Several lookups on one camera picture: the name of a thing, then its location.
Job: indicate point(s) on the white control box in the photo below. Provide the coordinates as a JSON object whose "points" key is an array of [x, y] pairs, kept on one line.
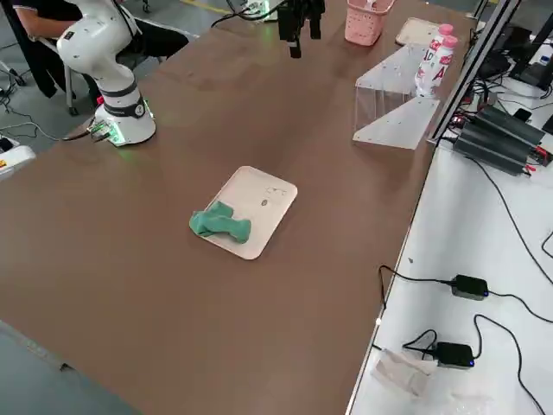
{"points": [[15, 160]]}

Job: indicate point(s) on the black finned power supply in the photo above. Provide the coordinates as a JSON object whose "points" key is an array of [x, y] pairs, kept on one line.
{"points": [[510, 123], [492, 153]]}

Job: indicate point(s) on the black power adapter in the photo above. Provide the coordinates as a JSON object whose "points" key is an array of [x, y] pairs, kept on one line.
{"points": [[453, 354], [470, 286]]}

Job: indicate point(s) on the black computer monitor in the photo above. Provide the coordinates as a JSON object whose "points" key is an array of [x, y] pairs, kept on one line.
{"points": [[531, 75]]}

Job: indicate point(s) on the pink plastic basket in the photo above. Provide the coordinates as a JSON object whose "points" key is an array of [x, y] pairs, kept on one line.
{"points": [[367, 23]]}

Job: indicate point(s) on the black phone with white edge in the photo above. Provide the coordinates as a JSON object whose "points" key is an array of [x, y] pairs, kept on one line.
{"points": [[523, 114]]}

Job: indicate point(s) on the aluminium frame post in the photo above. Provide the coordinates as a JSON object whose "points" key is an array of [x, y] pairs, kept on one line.
{"points": [[471, 65]]}

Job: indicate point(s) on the green fleece cloth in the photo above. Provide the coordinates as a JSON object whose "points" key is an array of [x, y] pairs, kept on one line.
{"points": [[220, 225]]}

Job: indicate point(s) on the beige rabbit print tray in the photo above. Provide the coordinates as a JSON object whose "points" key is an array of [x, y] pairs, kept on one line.
{"points": [[268, 194], [415, 30]]}

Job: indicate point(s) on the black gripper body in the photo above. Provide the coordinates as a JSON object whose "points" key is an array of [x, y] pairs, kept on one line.
{"points": [[302, 8]]}

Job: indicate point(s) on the clear plastic bag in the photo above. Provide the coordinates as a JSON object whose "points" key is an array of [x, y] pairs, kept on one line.
{"points": [[402, 372]]}

